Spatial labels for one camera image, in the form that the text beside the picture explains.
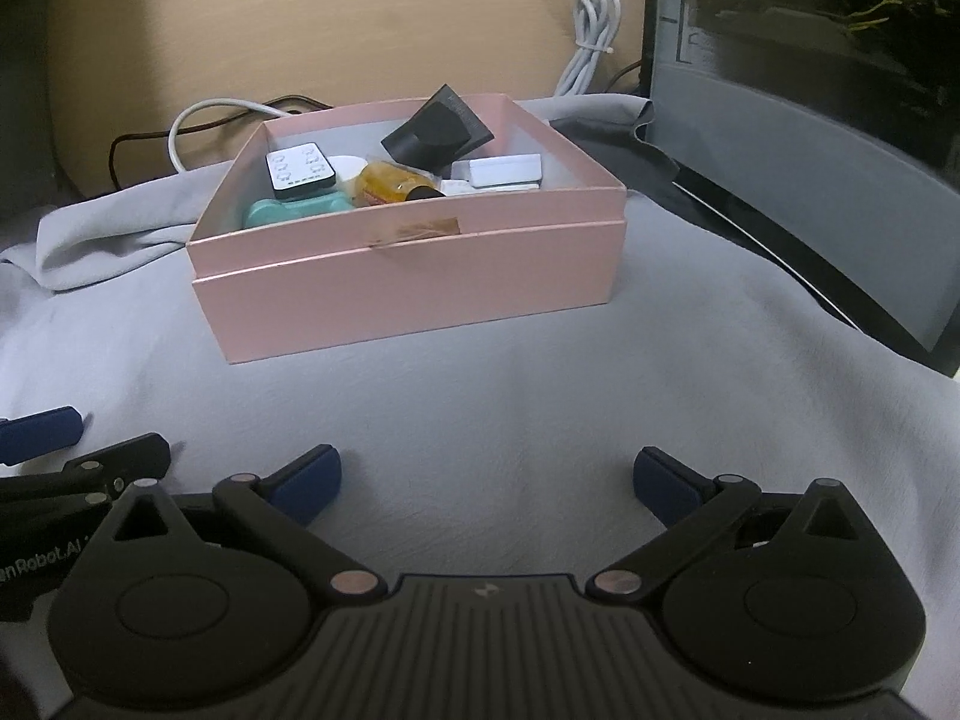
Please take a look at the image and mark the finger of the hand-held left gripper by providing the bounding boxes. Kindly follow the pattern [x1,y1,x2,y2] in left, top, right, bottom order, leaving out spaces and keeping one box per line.
[0,405,83,467]
[0,433,172,522]

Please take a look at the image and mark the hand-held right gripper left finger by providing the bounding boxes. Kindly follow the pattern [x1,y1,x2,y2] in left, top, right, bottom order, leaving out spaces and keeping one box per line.
[97,444,380,602]

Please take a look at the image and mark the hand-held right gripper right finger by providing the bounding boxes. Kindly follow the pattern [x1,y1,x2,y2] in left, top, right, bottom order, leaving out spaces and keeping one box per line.
[589,448,863,605]

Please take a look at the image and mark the pink cardboard box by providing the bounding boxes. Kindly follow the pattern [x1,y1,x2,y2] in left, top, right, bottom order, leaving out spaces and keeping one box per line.
[186,92,627,366]

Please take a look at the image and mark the teal plastic clip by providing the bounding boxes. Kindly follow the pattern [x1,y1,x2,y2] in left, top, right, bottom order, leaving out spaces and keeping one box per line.
[245,191,353,230]

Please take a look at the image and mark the amber glass bottle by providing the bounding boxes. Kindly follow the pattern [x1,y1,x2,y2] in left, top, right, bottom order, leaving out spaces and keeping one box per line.
[352,160,445,209]

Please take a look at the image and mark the white charger plug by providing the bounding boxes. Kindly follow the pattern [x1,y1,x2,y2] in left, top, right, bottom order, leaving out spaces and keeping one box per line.
[450,154,544,192]

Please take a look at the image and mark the black wedge-shaped object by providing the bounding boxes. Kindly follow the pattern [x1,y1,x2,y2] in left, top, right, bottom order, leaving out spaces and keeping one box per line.
[380,84,496,167]

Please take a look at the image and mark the grey cloth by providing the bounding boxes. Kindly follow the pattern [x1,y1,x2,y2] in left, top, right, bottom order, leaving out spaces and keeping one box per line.
[0,94,960,720]

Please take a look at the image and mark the black and white remote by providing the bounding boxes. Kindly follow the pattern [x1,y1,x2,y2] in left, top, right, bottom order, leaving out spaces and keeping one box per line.
[265,142,341,202]

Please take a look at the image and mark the black computer case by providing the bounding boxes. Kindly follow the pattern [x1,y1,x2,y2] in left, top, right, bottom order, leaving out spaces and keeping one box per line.
[637,0,960,380]

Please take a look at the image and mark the dark thin cable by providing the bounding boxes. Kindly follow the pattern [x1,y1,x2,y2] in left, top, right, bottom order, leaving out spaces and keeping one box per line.
[109,94,335,192]

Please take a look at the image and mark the white coiled cable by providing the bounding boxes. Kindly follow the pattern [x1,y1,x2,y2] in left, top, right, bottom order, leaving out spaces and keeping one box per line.
[553,0,625,100]

